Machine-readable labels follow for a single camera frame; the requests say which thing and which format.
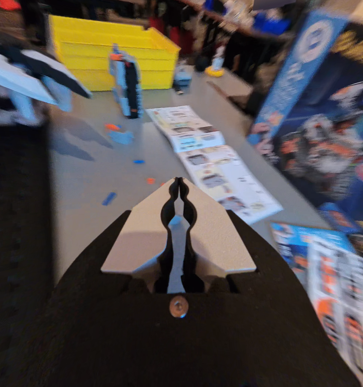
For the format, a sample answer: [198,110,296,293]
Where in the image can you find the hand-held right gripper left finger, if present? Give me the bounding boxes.
[101,178,179,293]

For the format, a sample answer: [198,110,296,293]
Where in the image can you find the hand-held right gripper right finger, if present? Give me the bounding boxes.
[178,178,257,293]

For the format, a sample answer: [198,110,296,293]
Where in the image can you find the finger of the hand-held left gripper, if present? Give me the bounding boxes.
[20,48,93,112]
[0,51,57,125]

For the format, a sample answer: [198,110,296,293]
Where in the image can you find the grey bracket with orange connector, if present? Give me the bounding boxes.
[105,123,135,146]

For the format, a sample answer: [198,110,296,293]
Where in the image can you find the grey battery box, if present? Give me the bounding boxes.
[173,65,193,88]

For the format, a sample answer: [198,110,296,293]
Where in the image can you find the small clear plastic bottle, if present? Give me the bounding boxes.
[213,45,226,71]

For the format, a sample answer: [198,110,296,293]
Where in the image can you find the grey desk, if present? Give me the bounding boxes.
[47,65,330,288]

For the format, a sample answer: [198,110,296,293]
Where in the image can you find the yellow plastic bin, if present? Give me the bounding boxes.
[49,15,181,92]

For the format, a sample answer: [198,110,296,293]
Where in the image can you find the open instruction booklet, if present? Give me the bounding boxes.
[145,105,284,225]

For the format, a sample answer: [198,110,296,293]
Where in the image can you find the blue booklet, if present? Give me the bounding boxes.
[270,222,356,285]

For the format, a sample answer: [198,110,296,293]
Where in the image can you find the grey and black brick model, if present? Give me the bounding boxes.
[109,44,142,119]

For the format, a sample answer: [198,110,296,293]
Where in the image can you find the sticker sheet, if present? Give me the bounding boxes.
[307,240,363,378]

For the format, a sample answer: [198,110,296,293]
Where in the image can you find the robot kit box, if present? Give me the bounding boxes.
[247,9,363,260]

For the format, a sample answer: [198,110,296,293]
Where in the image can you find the blue plastic bin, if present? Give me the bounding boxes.
[254,10,291,35]

